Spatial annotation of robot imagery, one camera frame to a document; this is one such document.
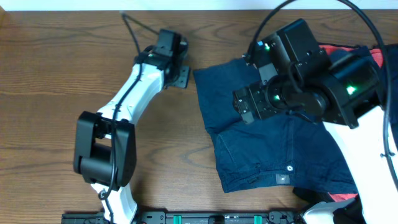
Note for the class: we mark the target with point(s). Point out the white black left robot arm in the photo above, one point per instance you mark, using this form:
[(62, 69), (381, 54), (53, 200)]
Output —
[(105, 141)]

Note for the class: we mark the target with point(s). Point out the red orange garment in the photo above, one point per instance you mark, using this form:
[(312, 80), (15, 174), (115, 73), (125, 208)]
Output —
[(376, 54)]

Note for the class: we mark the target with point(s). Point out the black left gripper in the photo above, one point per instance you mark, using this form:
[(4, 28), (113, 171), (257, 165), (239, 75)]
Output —
[(183, 82)]

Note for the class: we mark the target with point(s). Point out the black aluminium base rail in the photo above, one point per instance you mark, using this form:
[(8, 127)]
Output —
[(190, 218)]

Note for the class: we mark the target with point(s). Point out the dark blue denim shorts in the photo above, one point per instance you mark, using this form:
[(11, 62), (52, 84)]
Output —
[(281, 150)]

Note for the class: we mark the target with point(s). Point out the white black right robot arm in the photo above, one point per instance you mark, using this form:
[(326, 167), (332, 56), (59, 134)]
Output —
[(347, 96)]

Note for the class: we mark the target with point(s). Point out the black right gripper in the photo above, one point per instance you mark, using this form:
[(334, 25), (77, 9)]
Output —
[(260, 91)]

